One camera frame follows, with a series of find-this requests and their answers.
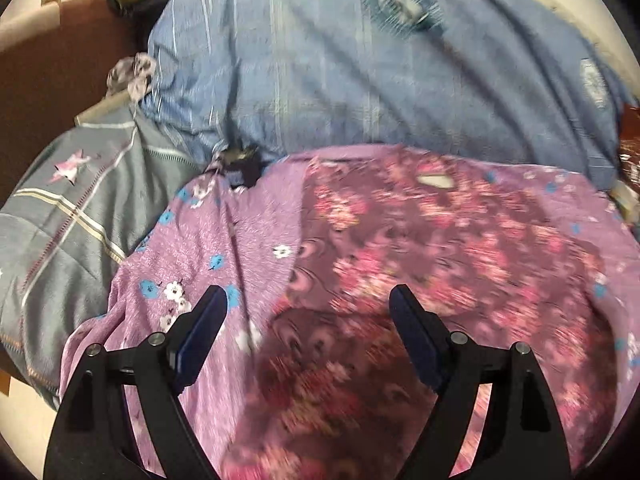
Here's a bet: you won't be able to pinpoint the blue striped pillow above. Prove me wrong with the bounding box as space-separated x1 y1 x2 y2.
137 0 632 191

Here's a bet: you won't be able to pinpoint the light purple floral blanket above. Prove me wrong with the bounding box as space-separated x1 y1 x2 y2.
59 144 640 480

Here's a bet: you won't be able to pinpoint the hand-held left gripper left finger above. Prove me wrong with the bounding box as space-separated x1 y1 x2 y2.
44 285 228 480

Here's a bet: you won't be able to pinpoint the small black object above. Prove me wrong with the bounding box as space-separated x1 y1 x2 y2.
216 145 265 190

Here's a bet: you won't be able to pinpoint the brown headboard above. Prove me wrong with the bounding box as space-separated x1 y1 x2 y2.
0 0 151 196

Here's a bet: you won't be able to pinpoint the grey floral cloth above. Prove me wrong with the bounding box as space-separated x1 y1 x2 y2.
106 52 158 102

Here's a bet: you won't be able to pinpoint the maroon floral garment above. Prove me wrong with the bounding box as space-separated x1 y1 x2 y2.
220 147 618 480

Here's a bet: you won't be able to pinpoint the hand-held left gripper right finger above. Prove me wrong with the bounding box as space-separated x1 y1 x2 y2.
389 284 571 480

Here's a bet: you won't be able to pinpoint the grey striped bedsheet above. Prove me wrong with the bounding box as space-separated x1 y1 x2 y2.
0 107 211 408

